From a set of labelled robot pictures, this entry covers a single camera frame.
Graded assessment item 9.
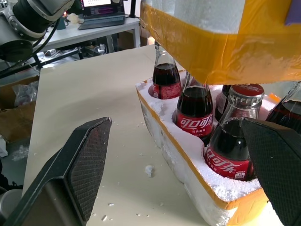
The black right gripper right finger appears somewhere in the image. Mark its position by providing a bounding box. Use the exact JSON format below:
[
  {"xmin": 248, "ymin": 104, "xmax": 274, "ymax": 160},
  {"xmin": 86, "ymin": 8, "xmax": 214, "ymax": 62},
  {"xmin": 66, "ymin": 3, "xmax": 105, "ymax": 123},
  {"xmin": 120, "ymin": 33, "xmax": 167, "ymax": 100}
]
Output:
[{"xmin": 241, "ymin": 117, "xmax": 301, "ymax": 226}]

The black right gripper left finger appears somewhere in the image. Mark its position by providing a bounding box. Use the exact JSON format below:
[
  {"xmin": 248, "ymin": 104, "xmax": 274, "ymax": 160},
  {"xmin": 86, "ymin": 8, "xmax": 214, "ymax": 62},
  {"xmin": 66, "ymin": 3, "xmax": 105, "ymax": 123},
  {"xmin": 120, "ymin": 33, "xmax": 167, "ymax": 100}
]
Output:
[{"xmin": 4, "ymin": 117, "xmax": 113, "ymax": 226}]

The glass cola bottle red cap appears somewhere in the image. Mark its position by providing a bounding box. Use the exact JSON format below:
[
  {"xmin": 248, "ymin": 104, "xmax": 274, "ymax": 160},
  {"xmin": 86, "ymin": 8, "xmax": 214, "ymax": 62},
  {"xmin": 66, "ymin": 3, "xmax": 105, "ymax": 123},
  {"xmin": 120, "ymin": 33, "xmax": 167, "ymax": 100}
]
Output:
[
  {"xmin": 203, "ymin": 83, "xmax": 266, "ymax": 182},
  {"xmin": 175, "ymin": 70, "xmax": 215, "ymax": 147},
  {"xmin": 214, "ymin": 84, "xmax": 233, "ymax": 121},
  {"xmin": 265, "ymin": 81, "xmax": 301, "ymax": 135},
  {"xmin": 152, "ymin": 41, "xmax": 183, "ymax": 100}
]

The white foam lid yellow tape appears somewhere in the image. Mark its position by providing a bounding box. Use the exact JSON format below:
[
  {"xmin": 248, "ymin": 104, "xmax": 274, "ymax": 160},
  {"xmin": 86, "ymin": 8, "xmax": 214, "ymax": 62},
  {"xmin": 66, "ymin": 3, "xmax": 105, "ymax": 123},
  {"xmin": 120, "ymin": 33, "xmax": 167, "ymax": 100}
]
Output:
[{"xmin": 140, "ymin": 0, "xmax": 301, "ymax": 86}]

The brown cardboard box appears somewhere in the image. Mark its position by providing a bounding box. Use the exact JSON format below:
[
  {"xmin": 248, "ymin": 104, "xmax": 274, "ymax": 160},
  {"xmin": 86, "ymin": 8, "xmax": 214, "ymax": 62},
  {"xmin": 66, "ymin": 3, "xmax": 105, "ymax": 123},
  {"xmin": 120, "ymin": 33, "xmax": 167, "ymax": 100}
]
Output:
[{"xmin": 0, "ymin": 74, "xmax": 40, "ymax": 145}]

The white foam bottle tray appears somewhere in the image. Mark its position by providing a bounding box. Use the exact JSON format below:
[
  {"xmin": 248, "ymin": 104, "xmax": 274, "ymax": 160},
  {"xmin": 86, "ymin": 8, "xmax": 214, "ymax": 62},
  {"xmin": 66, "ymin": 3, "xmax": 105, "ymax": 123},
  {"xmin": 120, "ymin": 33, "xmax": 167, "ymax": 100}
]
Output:
[{"xmin": 135, "ymin": 69, "xmax": 283, "ymax": 226}]

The clear plastic bag in carton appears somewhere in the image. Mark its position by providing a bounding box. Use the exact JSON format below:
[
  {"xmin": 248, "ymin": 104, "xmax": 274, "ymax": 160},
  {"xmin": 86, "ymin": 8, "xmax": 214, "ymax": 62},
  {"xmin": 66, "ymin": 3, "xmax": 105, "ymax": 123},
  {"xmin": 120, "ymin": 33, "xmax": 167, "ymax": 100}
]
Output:
[{"xmin": 11, "ymin": 81, "xmax": 39, "ymax": 109}]

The white desk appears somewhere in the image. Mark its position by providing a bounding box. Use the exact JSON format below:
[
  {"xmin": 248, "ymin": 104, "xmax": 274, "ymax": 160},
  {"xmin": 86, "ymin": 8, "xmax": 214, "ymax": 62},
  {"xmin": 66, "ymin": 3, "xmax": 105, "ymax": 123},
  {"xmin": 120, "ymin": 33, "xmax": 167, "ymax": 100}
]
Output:
[{"xmin": 32, "ymin": 17, "xmax": 142, "ymax": 61}]

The dark open laptop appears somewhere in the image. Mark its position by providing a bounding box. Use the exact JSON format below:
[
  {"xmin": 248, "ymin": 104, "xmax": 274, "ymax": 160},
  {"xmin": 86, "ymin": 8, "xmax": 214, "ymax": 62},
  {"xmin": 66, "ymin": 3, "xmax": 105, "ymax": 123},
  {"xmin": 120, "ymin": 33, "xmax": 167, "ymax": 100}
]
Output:
[{"xmin": 77, "ymin": 0, "xmax": 127, "ymax": 31}]

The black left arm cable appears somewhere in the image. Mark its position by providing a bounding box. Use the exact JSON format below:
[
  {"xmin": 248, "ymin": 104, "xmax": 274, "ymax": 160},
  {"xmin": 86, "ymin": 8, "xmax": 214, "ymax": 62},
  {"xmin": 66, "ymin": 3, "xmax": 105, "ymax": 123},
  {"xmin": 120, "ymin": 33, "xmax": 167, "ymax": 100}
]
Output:
[{"xmin": 0, "ymin": 19, "xmax": 61, "ymax": 80}]

